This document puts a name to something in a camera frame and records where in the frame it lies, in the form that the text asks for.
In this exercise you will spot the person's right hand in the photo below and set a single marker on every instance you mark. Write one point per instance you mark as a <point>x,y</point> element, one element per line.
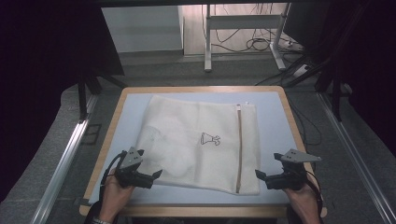
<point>302,199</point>

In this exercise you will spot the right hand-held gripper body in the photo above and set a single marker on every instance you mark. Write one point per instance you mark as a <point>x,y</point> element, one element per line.
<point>291,174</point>

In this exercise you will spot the dark floor grate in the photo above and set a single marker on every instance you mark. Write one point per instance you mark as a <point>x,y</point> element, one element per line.
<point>91,133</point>

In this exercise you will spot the black metal stand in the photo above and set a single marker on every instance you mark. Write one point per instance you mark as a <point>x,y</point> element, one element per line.
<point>82,96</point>
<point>336,93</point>

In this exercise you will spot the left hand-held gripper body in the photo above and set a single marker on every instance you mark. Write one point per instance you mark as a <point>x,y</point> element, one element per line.
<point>132,161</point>

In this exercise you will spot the white panel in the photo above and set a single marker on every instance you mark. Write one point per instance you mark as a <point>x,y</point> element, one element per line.
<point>141,28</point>

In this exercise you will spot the silver wristwatch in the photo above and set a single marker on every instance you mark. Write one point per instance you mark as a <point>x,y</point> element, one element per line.
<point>99,221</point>

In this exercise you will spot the white power strip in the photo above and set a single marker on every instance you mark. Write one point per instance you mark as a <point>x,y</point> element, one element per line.
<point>300,71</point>

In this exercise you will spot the black curtain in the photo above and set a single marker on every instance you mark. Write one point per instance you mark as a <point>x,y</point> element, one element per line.
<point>37,77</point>
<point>373,68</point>

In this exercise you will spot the white mesh laundry bag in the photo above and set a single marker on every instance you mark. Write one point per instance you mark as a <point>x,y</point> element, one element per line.
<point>199,143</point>

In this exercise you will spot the white metal desk frame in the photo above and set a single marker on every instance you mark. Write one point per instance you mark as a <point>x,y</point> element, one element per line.
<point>241,21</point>

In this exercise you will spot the aluminium floor rail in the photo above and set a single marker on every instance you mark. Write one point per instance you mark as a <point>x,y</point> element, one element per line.
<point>358,155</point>
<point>60,168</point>

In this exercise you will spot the person's left hand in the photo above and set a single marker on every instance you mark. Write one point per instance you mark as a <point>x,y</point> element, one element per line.
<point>114,197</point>

